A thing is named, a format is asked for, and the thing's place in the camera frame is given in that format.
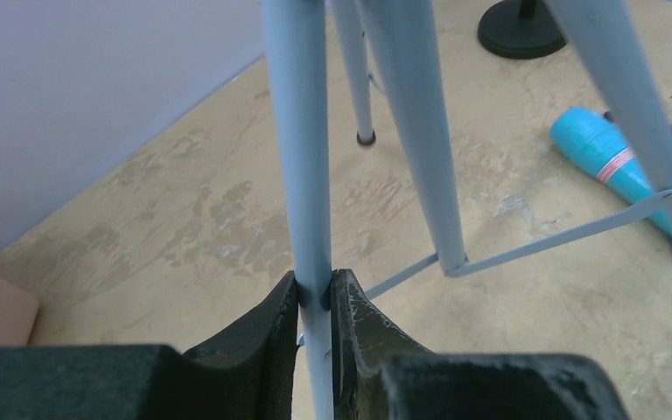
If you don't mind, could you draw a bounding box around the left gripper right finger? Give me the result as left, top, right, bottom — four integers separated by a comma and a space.
330, 269, 629, 419

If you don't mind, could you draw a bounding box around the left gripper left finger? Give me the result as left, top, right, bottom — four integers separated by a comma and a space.
0, 273, 298, 419

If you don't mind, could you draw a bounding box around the blue music stand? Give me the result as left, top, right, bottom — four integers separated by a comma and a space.
262, 1, 672, 419

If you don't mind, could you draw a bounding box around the black microphone desk stand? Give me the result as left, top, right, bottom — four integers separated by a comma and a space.
477, 0, 567, 60

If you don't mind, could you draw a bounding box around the blue toy microphone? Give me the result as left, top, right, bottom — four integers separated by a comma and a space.
549, 107, 655, 204

